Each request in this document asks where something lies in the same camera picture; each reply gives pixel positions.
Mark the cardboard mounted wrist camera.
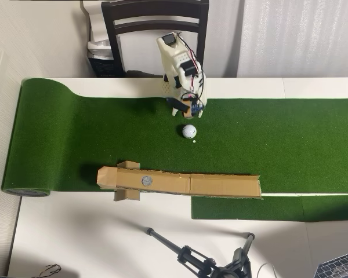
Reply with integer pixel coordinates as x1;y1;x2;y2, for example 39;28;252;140
165;97;206;119

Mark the white golf ball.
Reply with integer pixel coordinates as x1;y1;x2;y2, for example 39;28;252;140
182;124;197;139

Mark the white styrofoam packing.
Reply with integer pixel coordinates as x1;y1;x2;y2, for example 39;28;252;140
80;0;113;43

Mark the thin white cable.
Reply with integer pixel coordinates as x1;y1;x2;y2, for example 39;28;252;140
256;262;278;278

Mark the black tripod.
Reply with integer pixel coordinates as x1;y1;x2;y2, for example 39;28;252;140
144;227;256;278

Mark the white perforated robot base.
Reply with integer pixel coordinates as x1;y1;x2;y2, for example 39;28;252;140
159;79;176;98

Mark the long green putting mat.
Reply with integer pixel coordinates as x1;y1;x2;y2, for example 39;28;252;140
1;77;348;199

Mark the dark blue printed box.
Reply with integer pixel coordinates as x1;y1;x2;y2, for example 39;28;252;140
88;56;125;78

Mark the brown cardboard ramp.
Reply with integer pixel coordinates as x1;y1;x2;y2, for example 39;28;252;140
96;160;263;202

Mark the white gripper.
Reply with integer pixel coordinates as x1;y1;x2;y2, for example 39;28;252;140
171;72;208;119

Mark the white sheer curtain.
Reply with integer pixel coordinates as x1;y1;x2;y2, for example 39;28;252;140
236;0;348;78

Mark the small green turf piece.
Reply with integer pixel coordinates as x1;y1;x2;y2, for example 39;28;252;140
190;194;348;223

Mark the thin black thread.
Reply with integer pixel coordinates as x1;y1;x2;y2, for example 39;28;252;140
37;263;61;277

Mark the dark wooden chair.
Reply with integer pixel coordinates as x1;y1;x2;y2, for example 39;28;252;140
100;0;210;79

